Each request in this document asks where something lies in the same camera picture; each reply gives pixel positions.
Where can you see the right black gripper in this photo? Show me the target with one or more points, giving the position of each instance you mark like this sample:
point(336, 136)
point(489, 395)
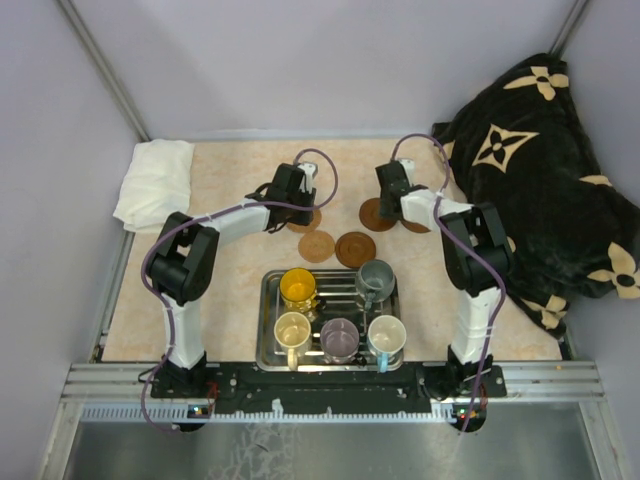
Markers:
point(383, 205)

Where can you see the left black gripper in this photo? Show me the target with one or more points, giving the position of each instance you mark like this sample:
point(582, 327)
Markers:
point(305, 218)

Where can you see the dark wooden coaster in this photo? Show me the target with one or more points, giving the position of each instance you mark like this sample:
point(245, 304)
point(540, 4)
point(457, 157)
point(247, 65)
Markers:
point(353, 249)
point(369, 216)
point(415, 227)

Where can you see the woven rattan coaster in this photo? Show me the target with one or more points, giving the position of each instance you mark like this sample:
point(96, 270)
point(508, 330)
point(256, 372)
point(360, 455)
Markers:
point(316, 246)
point(313, 225)

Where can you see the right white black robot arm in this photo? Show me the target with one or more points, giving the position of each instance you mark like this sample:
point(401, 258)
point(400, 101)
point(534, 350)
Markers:
point(477, 254)

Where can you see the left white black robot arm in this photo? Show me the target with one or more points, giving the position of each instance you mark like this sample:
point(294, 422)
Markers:
point(180, 269)

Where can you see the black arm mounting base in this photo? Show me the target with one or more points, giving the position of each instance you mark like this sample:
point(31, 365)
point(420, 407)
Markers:
point(412, 388)

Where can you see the yellow glass cup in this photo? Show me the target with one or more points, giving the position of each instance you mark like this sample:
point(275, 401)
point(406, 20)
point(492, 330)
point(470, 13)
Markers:
point(298, 290)

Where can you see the grey ceramic mug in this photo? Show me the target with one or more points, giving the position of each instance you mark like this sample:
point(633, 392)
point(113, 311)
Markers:
point(375, 282)

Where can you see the white folded towel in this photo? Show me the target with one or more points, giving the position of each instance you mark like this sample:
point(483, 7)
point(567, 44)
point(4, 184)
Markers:
point(157, 184)

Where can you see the black floral blanket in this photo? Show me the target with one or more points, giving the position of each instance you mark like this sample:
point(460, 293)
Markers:
point(520, 145)

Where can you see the cream ceramic mug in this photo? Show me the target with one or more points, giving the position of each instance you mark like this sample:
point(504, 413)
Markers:
point(293, 333)

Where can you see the purple ceramic mug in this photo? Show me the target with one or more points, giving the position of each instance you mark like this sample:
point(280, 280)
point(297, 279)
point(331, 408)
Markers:
point(339, 340)

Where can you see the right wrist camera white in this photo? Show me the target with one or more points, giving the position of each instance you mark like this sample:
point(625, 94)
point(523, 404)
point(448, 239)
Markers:
point(409, 169)

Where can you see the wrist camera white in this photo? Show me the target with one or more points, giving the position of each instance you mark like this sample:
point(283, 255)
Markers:
point(310, 170)
point(409, 169)

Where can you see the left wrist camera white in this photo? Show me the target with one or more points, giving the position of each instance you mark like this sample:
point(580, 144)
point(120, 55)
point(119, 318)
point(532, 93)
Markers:
point(310, 170)

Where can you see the white mug blue handle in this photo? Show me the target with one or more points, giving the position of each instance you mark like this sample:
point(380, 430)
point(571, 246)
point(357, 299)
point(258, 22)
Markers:
point(386, 337)

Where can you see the aluminium frame rail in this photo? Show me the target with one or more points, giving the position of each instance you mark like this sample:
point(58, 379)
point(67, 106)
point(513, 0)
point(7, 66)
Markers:
point(116, 392)

